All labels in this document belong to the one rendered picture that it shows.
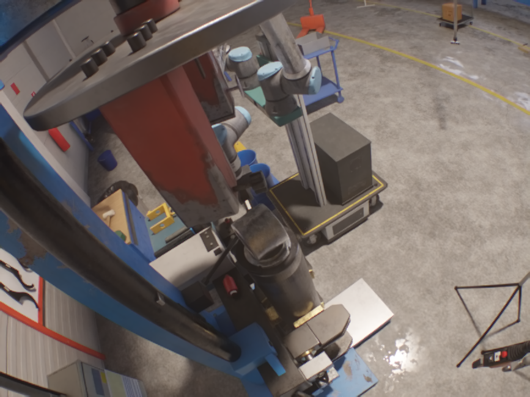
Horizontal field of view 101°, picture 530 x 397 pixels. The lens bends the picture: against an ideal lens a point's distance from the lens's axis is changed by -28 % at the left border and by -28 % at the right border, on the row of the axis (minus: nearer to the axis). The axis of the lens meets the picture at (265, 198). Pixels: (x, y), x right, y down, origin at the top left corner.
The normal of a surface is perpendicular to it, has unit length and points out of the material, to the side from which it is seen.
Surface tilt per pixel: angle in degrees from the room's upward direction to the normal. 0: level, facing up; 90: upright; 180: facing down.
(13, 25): 90
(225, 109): 90
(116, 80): 90
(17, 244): 90
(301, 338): 0
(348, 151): 0
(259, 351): 0
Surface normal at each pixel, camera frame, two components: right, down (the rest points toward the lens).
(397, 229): -0.28, -0.64
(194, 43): 0.43, 0.59
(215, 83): 0.13, 0.72
